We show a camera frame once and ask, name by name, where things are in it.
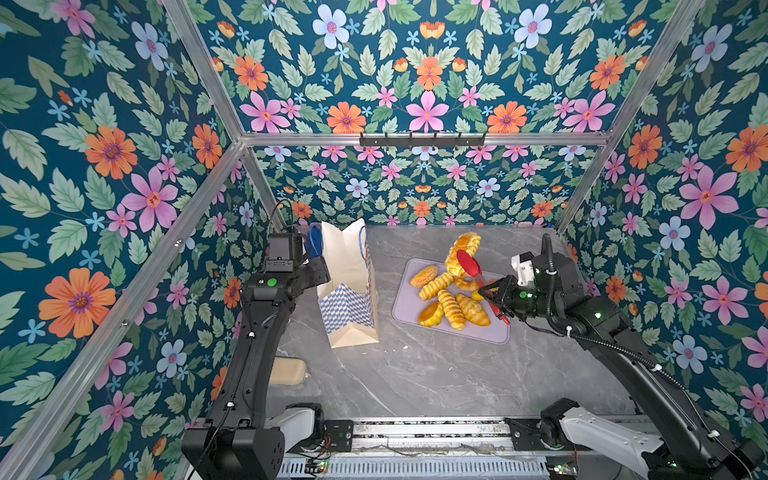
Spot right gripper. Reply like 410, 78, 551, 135
475, 275, 560, 323

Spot blue checkered paper bag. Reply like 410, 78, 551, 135
316, 219, 380, 349

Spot red silicone tongs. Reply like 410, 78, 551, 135
456, 250, 510, 325

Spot large braided bread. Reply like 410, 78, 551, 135
444, 232, 482, 277

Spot lilac plastic tray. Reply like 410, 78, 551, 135
392, 258, 510, 345

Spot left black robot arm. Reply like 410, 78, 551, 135
181, 257, 329, 479

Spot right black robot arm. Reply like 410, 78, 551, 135
480, 252, 765, 479

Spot beige long bread loaf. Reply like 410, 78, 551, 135
269, 357, 308, 386

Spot round sugared bread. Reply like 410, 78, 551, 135
409, 265, 439, 288

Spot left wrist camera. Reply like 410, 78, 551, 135
266, 232, 304, 273

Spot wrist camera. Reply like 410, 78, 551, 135
510, 252, 535, 288
266, 232, 304, 273

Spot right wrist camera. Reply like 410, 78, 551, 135
510, 252, 535, 288

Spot ring pretzel bread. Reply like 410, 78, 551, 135
453, 277, 479, 292

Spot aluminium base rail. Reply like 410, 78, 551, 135
281, 415, 661, 457

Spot black hook rail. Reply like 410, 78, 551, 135
358, 132, 486, 149

